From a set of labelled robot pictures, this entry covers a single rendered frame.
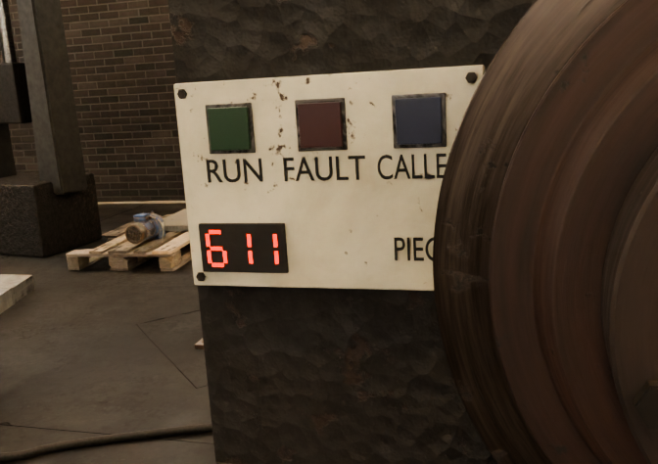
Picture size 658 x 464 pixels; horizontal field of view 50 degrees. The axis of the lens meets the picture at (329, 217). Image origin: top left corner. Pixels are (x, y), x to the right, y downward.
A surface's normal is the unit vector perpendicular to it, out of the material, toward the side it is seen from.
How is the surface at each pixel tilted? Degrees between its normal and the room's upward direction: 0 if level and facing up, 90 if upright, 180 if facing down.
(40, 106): 90
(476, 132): 90
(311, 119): 90
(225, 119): 90
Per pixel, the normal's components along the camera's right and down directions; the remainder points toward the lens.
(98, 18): -0.26, 0.22
